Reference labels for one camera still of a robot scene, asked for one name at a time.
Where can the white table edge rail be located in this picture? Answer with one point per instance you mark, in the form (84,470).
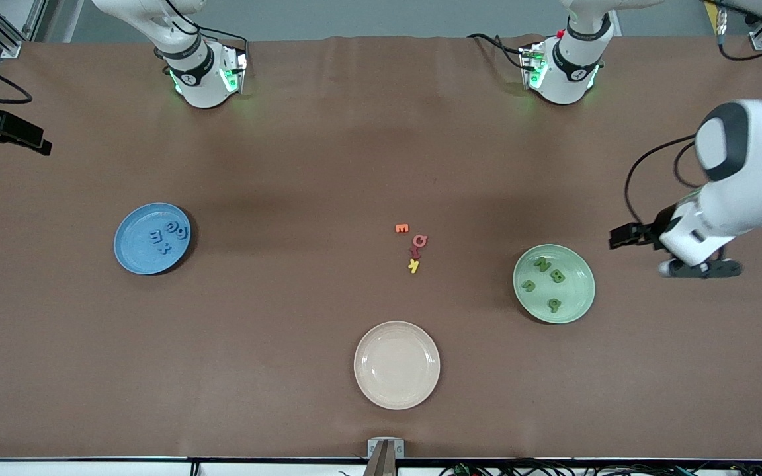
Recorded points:
(57,469)

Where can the yellow foam letter k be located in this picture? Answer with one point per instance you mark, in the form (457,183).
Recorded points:
(413,266)

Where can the blue foam letter x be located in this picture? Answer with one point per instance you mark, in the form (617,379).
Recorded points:
(165,250)

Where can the brown table cover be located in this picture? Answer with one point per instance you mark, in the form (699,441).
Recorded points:
(90,363)

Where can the blue plate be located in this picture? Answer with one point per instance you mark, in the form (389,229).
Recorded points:
(136,254)

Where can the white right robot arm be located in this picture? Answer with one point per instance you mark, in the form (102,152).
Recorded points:
(199,79)

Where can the blue foam letter E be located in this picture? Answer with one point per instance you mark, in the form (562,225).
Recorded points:
(156,237)

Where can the beige plate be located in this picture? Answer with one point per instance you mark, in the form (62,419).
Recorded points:
(397,365)

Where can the green foam letter u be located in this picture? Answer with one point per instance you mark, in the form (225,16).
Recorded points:
(528,286)

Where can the green foam letter N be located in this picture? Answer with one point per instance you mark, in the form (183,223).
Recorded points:
(542,264)

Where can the grey metal camera bracket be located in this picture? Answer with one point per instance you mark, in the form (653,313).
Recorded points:
(385,456)

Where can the green foam letter g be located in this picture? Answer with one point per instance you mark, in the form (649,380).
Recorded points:
(554,305)

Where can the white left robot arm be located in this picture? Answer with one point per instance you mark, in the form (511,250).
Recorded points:
(758,178)

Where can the small dark red foam letter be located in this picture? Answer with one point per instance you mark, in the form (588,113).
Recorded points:
(416,252)

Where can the blue foam letter a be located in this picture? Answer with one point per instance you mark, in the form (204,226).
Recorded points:
(182,233)

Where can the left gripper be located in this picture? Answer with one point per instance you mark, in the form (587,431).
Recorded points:
(652,233)

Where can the green plate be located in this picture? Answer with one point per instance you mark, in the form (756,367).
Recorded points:
(573,294)

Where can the blue foam letter G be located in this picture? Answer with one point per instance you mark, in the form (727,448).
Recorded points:
(170,228)

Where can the red foam letter Q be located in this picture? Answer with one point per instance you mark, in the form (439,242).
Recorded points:
(420,240)

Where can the green foam letter B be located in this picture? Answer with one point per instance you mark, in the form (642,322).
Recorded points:
(557,276)

